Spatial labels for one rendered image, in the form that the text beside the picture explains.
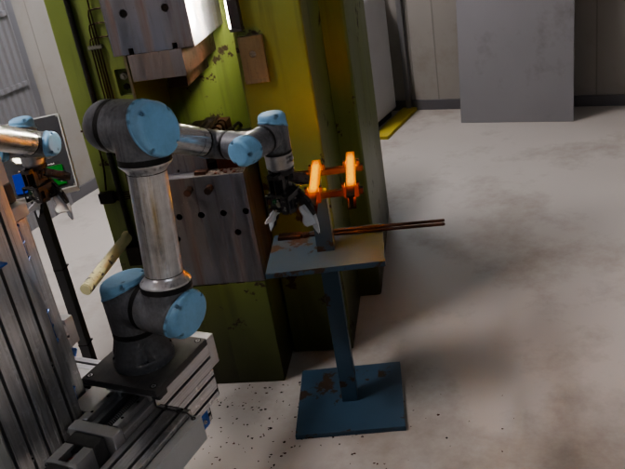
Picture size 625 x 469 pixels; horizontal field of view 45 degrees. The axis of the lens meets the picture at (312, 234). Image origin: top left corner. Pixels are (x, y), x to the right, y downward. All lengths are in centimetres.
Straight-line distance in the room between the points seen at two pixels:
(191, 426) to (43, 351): 38
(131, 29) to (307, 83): 64
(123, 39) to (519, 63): 356
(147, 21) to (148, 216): 121
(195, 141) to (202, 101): 136
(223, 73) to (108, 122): 162
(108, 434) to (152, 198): 54
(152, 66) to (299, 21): 54
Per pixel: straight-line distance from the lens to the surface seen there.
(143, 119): 157
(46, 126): 292
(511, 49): 575
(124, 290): 179
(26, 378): 184
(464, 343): 323
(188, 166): 285
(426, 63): 626
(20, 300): 179
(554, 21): 568
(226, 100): 324
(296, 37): 277
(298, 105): 283
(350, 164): 258
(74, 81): 305
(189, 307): 171
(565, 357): 315
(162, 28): 273
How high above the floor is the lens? 181
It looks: 25 degrees down
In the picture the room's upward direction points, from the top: 10 degrees counter-clockwise
